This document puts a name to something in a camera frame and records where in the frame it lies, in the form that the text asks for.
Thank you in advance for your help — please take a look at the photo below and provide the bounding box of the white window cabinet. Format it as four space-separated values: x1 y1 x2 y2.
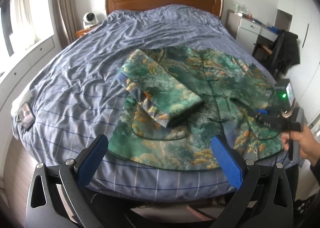
1 36 62 109

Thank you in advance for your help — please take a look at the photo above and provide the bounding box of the green landscape print jacket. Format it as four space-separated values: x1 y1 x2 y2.
109 46 282 171

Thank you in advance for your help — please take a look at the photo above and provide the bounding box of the white security camera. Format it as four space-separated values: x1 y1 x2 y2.
82 12 105 29

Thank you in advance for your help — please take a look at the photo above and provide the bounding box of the black jacket on chair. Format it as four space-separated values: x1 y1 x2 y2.
267 30 300 75

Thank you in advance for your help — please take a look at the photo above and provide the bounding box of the person's right hand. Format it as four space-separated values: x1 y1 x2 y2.
280 125 320 167

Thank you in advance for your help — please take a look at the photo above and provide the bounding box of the smartphone on bed edge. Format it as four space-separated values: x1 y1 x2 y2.
18 102 35 130

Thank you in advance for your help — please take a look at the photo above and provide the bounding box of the blue checked bed sheet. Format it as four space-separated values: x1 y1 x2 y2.
11 4 301 201

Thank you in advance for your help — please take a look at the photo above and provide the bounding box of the white desk with drawers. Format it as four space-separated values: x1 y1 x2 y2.
225 10 277 54

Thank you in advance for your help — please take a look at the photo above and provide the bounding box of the beige curtain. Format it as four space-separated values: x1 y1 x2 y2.
53 0 81 48

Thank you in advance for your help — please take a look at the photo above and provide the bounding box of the wooden nightstand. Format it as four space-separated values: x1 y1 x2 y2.
75 26 96 39

